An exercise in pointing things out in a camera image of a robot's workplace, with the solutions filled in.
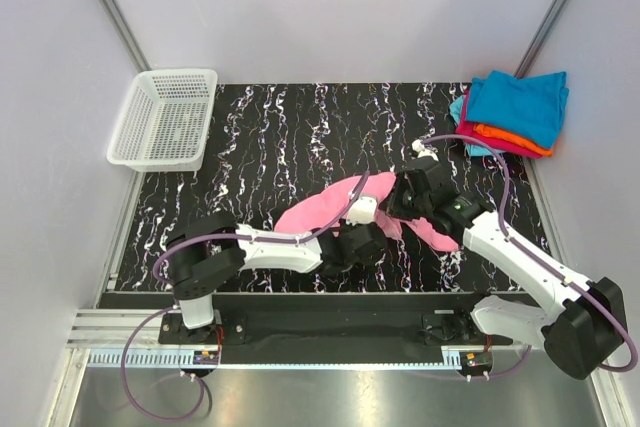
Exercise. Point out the orange folded t shirt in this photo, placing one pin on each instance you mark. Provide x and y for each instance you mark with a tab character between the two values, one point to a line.
511	142

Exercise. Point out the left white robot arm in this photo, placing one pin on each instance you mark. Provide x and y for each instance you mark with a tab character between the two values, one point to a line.
203	256

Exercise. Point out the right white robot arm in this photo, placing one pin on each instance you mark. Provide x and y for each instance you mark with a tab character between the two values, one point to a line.
579	323

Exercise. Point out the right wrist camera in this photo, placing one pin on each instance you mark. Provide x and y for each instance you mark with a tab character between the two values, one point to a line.
426	162

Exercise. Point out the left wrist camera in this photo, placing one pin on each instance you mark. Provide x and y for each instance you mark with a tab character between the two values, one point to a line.
362	211

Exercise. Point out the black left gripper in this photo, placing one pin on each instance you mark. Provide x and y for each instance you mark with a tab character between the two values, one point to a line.
343	226

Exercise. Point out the black marbled table mat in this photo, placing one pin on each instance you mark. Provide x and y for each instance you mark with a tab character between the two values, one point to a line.
272	145

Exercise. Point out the cyan folded t shirt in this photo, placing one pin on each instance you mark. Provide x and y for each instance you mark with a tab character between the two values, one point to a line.
457	111

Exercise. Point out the white plastic basket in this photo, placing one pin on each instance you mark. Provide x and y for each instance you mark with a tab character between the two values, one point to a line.
164	121

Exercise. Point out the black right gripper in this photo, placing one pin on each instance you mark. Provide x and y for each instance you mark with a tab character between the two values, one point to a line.
391	204

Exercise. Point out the magenta folded t shirt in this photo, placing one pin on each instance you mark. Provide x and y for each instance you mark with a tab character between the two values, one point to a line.
508	143

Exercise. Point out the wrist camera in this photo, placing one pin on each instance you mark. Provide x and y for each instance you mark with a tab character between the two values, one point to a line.
362	211
426	162

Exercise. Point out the blue folded t shirt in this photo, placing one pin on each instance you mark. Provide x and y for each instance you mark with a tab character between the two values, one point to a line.
532	108

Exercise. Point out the pink t shirt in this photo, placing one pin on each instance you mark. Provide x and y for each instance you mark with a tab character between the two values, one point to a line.
317	210

